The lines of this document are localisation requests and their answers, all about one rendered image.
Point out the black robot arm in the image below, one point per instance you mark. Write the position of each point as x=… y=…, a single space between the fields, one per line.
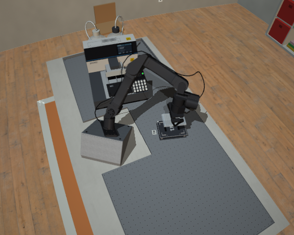
x=134 y=69

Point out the white bottle with black cap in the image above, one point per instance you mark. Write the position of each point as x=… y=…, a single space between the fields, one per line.
x=115 y=31

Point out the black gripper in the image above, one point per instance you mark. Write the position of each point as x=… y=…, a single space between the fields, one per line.
x=173 y=110

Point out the beige plastic bottle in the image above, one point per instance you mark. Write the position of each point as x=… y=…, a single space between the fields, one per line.
x=96 y=34

